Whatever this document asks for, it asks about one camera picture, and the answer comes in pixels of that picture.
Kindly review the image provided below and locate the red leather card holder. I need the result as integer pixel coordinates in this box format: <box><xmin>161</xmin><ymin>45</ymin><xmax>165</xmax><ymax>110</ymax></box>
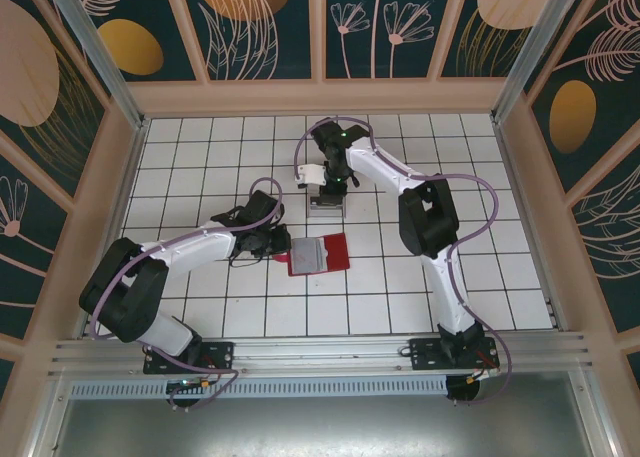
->
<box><xmin>273</xmin><ymin>233</ymin><xmax>352</xmax><ymax>278</ymax></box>

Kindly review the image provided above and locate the small circuit board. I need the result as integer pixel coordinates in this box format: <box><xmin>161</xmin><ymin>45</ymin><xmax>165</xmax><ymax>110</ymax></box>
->
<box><xmin>166</xmin><ymin>376</ymin><xmax>214</xmax><ymax>396</ymax></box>

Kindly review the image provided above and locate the grey metal sheet panel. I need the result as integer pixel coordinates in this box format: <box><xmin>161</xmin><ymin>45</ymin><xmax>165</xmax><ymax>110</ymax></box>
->
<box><xmin>29</xmin><ymin>371</ymin><xmax>616</xmax><ymax>457</ymax></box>

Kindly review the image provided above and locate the thin black cable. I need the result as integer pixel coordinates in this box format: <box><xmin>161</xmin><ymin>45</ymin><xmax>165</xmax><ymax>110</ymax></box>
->
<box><xmin>228</xmin><ymin>246</ymin><xmax>264</xmax><ymax>270</ymax></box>

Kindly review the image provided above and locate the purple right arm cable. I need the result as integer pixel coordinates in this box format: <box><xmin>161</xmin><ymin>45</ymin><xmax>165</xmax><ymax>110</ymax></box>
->
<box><xmin>292</xmin><ymin>115</ymin><xmax>514</xmax><ymax>407</ymax></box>

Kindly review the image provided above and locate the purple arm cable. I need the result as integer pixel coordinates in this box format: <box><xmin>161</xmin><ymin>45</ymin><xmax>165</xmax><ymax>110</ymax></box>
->
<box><xmin>88</xmin><ymin>176</ymin><xmax>285</xmax><ymax>412</ymax></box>
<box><xmin>292</xmin><ymin>115</ymin><xmax>514</xmax><ymax>407</ymax></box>

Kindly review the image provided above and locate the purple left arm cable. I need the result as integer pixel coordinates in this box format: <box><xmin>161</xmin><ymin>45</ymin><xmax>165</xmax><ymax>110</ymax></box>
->
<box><xmin>88</xmin><ymin>176</ymin><xmax>285</xmax><ymax>412</ymax></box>

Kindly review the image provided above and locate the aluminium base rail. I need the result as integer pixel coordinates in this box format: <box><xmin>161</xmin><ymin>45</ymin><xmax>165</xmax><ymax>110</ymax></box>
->
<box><xmin>47</xmin><ymin>330</ymin><xmax>596</xmax><ymax>381</ymax></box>

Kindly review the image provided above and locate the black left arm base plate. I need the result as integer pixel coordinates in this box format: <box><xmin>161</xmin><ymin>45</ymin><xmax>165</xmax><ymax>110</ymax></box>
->
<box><xmin>143</xmin><ymin>340</ymin><xmax>236</xmax><ymax>377</ymax></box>

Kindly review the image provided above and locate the aluminium side rail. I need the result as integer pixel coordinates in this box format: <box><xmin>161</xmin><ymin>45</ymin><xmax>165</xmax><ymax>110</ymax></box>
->
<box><xmin>74</xmin><ymin>121</ymin><xmax>149</xmax><ymax>341</ymax></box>
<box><xmin>492</xmin><ymin>116</ymin><xmax>571</xmax><ymax>336</ymax></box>

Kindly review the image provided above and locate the grey slotted cable duct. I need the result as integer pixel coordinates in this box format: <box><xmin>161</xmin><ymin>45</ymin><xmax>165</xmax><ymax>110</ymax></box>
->
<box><xmin>69</xmin><ymin>378</ymin><xmax>450</xmax><ymax>399</ymax></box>

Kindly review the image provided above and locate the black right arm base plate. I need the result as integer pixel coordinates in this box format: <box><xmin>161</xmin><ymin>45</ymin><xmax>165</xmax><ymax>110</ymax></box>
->
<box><xmin>408</xmin><ymin>336</ymin><xmax>501</xmax><ymax>373</ymax></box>

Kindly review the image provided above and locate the aluminium corner post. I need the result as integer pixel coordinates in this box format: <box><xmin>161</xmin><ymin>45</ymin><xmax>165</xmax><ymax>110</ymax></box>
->
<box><xmin>40</xmin><ymin>0</ymin><xmax>147</xmax><ymax>129</ymax></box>
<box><xmin>491</xmin><ymin>0</ymin><xmax>576</xmax><ymax>124</ymax></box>

